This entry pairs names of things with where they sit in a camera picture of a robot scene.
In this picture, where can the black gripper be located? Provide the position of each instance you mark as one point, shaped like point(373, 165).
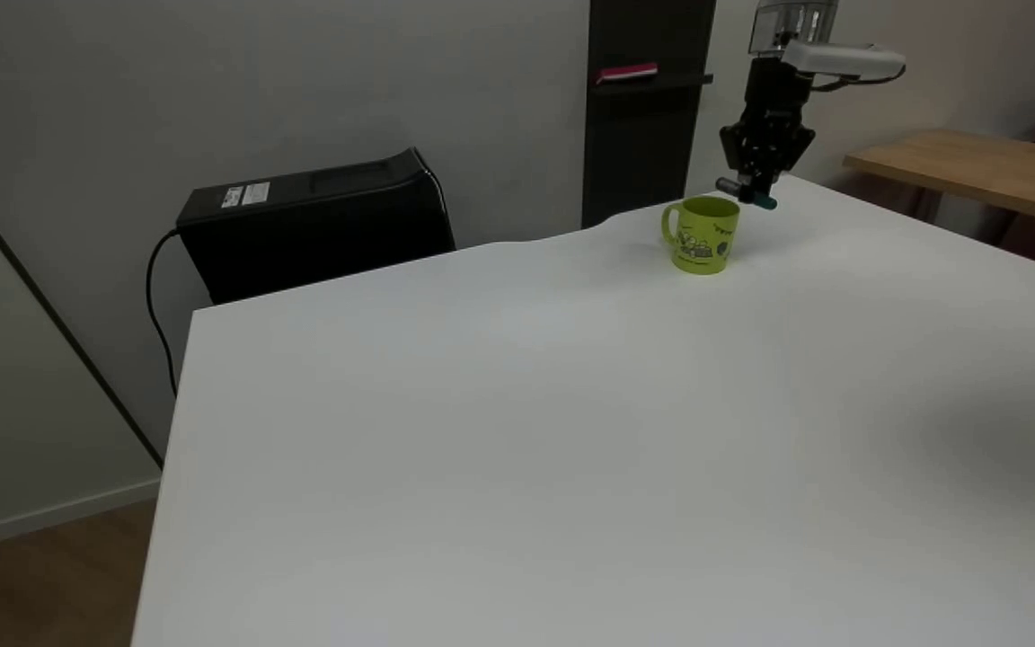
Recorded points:
point(777, 102)

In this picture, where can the pink label strip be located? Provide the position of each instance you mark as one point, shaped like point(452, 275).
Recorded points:
point(628, 75)

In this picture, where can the large black box white label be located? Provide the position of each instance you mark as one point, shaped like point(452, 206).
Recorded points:
point(314, 227)

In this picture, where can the thin black diagonal rod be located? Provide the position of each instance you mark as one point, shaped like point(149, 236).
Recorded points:
point(53, 311)

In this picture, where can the light wooden table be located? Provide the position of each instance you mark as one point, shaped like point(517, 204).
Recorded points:
point(998, 174)

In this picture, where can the lime green plastic cup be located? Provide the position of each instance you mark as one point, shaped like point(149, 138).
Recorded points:
point(701, 240)

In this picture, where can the tall dark cabinet panel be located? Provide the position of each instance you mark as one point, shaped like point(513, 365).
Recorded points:
point(644, 145)

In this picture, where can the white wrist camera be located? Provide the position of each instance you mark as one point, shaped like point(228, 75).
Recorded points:
point(845, 60)

